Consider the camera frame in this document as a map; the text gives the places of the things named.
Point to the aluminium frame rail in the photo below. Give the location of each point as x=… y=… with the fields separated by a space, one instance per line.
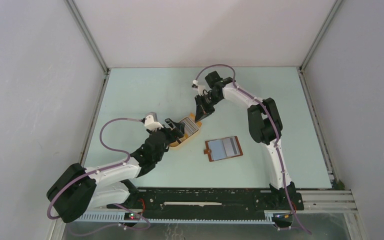
x=260 y=199

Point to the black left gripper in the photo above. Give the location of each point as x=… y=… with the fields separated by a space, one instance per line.
x=173 y=134

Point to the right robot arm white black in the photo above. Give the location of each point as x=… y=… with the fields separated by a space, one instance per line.
x=264 y=122

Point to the white toothed cable duct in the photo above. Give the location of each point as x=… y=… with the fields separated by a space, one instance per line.
x=125 y=217

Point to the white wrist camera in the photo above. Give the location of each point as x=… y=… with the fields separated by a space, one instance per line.
x=151 y=122
x=198 y=87

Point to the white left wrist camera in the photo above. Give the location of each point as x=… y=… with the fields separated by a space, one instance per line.
x=151 y=122

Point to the brown leather card holder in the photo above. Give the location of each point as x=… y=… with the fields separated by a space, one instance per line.
x=223 y=148

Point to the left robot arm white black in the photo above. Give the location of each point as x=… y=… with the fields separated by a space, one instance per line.
x=80 y=188

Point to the stack of credit cards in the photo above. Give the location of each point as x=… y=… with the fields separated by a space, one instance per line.
x=190 y=126

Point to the beige oval card tray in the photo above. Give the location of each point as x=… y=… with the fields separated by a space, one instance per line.
x=176 y=144

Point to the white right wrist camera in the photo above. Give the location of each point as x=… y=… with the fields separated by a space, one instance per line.
x=198 y=87

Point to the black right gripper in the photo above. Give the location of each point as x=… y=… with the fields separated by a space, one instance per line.
x=203 y=110

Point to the white portrait credit card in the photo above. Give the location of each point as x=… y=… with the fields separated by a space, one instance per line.
x=231 y=147

